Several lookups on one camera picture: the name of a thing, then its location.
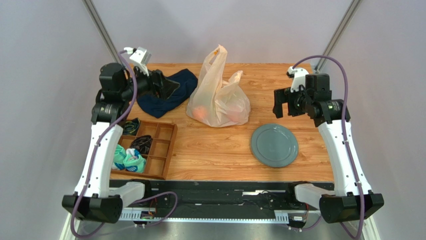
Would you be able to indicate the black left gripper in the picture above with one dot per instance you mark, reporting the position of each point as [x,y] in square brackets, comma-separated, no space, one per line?
[164,88]

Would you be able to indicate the orange fake fruit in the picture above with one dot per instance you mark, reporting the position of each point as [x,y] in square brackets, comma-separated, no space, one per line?
[201,113]

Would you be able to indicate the brown wooden divider tray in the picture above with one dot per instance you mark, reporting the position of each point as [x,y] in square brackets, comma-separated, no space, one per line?
[158,157]

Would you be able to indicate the grey round plate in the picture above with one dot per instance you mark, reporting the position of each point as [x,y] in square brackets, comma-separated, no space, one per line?
[274,145]

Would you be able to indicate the teal white rolled sock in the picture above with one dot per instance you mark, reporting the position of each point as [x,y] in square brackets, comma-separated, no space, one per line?
[134,161]

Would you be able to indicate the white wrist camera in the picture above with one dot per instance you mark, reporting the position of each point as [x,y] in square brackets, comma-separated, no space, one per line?
[140,57]
[298,76]

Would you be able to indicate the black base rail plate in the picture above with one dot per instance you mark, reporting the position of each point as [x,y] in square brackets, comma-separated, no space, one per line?
[264,202]

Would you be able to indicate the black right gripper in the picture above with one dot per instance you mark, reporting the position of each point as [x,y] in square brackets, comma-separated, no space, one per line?
[287,102]

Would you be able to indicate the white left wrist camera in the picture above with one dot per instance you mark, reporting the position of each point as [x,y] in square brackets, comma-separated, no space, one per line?
[140,57]

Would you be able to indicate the left aluminium frame post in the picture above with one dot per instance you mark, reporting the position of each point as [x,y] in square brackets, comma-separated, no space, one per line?
[102,30]

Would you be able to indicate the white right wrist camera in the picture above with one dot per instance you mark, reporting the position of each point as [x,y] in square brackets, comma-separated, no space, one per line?
[298,76]

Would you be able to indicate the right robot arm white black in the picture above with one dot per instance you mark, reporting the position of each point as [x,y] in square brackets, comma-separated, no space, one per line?
[352,198]

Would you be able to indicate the right aluminium frame post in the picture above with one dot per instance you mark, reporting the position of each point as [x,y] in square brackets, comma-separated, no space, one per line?
[343,24]

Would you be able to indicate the translucent plastic bag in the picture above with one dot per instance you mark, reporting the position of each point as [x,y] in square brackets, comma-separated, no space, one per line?
[228,104]

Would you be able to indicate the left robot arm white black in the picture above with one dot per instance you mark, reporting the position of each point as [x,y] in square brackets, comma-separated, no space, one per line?
[92,199]

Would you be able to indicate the aluminium frame post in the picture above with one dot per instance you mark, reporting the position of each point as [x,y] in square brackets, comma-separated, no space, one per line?
[343,24]
[102,30]

